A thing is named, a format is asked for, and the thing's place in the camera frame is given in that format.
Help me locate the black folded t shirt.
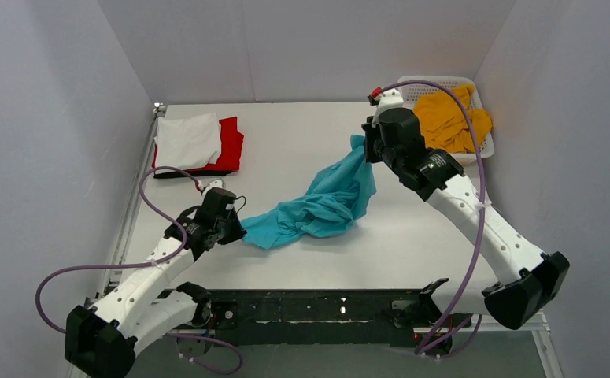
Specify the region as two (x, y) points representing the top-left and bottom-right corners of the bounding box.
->
(153, 169), (233, 180)

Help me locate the yellow crumpled t shirt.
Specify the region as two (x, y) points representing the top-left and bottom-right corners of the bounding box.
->
(413, 84), (493, 154)

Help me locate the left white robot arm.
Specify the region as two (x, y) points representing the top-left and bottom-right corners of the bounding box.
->
(64, 186), (246, 377)

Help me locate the white plastic basket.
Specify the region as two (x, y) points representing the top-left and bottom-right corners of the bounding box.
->
(399, 76), (494, 165)

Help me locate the red folded t shirt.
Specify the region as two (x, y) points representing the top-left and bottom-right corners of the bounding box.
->
(151, 117), (244, 176)

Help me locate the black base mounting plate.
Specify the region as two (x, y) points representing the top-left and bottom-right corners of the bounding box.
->
(158, 288), (472, 348)

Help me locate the white folded t shirt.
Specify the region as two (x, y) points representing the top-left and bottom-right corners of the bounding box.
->
(154, 113), (222, 170)

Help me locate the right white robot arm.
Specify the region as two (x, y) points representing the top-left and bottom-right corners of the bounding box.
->
(362, 108), (570, 330)

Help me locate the turquoise t shirt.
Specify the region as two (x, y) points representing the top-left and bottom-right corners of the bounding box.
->
(241, 135), (377, 250)

